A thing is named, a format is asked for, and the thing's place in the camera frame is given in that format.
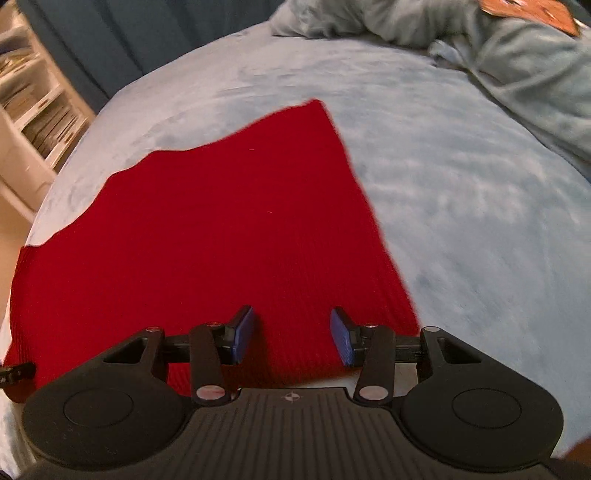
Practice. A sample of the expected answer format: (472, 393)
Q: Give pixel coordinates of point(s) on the stack of books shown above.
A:
(51, 129)

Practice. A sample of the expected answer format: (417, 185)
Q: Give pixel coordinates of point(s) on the white shelf unit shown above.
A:
(27, 152)

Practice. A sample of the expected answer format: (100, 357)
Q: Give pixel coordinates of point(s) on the orange printed cloth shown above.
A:
(531, 14)

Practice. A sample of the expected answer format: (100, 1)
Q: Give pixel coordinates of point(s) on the light blue bed blanket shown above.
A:
(461, 207)

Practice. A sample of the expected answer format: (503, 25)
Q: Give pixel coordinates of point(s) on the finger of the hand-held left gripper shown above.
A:
(16, 371)

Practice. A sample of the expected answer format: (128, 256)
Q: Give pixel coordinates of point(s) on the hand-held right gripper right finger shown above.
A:
(342, 337)

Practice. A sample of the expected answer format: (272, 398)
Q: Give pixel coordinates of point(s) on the grey-blue crumpled cloth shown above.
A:
(508, 60)

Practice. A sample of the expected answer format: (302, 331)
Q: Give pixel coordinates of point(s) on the dark blue curtain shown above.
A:
(138, 37)

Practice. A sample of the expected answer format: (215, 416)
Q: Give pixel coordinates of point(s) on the red knit sweater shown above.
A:
(207, 230)

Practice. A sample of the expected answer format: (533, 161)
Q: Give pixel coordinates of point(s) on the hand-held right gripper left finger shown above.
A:
(244, 334)

